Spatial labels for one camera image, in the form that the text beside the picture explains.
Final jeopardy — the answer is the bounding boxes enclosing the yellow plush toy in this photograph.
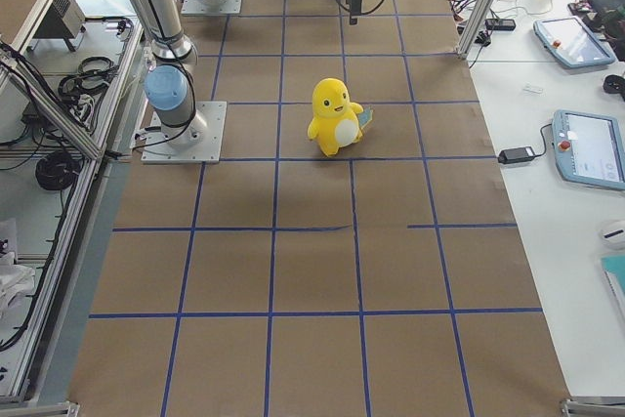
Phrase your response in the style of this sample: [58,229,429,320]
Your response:
[307,78,373,157]

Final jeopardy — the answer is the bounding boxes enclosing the blue teach pendant near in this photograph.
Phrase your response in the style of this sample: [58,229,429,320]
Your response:
[552,109,624,191]

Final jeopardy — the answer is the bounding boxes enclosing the coiled black cables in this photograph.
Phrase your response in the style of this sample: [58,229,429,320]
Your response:
[58,56,121,101]

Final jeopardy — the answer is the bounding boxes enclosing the blue teach pendant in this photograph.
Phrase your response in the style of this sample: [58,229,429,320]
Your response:
[533,17,616,68]
[552,109,624,191]

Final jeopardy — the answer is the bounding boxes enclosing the grey metal control box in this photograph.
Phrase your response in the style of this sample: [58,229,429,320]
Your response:
[33,0,86,52]

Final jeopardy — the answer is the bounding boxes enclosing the crumpled white cloth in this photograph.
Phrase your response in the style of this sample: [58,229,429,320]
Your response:
[0,217,36,325]

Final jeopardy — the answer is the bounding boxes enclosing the blue teach pendant far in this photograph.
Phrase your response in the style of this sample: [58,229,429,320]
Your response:
[533,17,616,68]

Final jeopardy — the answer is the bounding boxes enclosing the black power adapter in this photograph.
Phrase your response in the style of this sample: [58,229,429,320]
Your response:
[497,146,536,165]

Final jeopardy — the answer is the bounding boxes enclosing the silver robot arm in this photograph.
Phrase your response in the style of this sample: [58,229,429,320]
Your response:
[131,0,364,162]

